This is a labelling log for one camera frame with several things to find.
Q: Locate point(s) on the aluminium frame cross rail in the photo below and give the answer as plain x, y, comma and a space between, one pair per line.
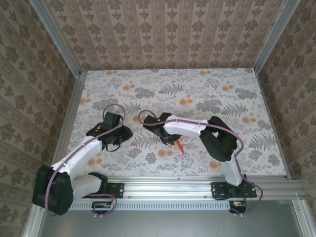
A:
168, 187

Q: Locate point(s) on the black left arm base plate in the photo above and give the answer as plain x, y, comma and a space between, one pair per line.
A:
118, 190

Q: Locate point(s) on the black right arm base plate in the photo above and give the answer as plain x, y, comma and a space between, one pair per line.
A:
217, 191

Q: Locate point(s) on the floral patterned tablecloth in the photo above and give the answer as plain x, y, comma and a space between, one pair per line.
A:
172, 86

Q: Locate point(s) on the aluminium frame post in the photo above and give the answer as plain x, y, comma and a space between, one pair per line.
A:
274, 37
57, 37

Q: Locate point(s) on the black connector board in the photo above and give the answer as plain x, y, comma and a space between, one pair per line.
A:
101, 207
238, 207

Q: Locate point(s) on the aluminium table side rail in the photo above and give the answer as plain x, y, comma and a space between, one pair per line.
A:
73, 103

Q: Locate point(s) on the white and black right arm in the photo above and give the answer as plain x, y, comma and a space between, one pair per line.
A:
217, 140

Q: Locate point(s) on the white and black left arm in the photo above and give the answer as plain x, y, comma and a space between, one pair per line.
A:
84, 153

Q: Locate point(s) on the grey metal sheet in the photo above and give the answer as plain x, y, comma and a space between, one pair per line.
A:
168, 224

